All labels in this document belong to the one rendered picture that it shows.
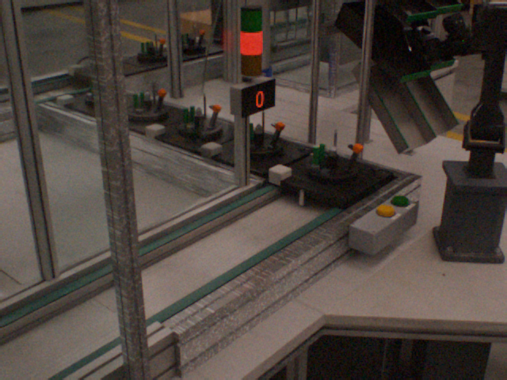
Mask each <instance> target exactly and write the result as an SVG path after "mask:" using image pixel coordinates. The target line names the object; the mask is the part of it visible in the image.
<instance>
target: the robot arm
mask: <svg viewBox="0 0 507 380"><path fill-rule="evenodd" d="M472 12H473V16H472V22H470V23H469V26H467V28H466V24H465V22H464V19H463V16H462V14H461V13H454V14H452V15H450V16H448V17H445V18H444V19H443V22H442V25H443V28H444V31H445V32H447V33H448V35H446V36H445V40H443V41H441V42H440V40H439V39H438V38H436V37H435V38H432V39H429V40H426V42H425V46H423V47H420V48H418V49H419V52H420V53H422V54H424V55H426V57H427V62H428V63H433V62H436V61H439V60H441V59H442V57H444V54H446V55H447V57H448V58H451V57H454V56H460V57H462V56H466V55H482V60H485V66H484V69H483V70H484V72H483V78H482V88H481V94H480V99H479V103H477V105H476V106H475V107H473V109H472V110H471V114H470V118H471V119H470V120H468V121H467V124H466V125H465V126H464V129H463V145H462V148H463V149H465V150H466V151H470V157H469V162H468V165H464V166H463V169H464V170H465V172H466V174H467V176H468V177H469V178H485V179H497V176H496V175H495V174H494V172H493V168H494V160H495V156H496V154H504V152H505V133H506V123H504V122H505V117H504V115H503V112H502V110H501V108H500V105H499V103H500V97H501V88H502V77H503V73H504V66H505V57H506V51H507V0H482V3H481V4H477V5H473V9H472ZM442 50H443V51H442ZM470 136H471V140H476V141H487V142H496V143H497V142H498V140H499V139H500V141H499V144H491V143H480V142H470Z"/></svg>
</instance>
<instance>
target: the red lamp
mask: <svg viewBox="0 0 507 380"><path fill-rule="evenodd" d="M241 53H242V54H244V55H260V54H261V53H262V32H259V33H244V32H241Z"/></svg>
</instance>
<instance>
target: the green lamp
mask: <svg viewBox="0 0 507 380"><path fill-rule="evenodd" d="M241 32H244V33H259V32H262V10H258V11H245V10H241Z"/></svg>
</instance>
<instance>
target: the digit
mask: <svg viewBox="0 0 507 380"><path fill-rule="evenodd" d="M263 108H266V84H265V85H261V86H258V87H255V88H253V112H256V111H259V110H262V109H263Z"/></svg>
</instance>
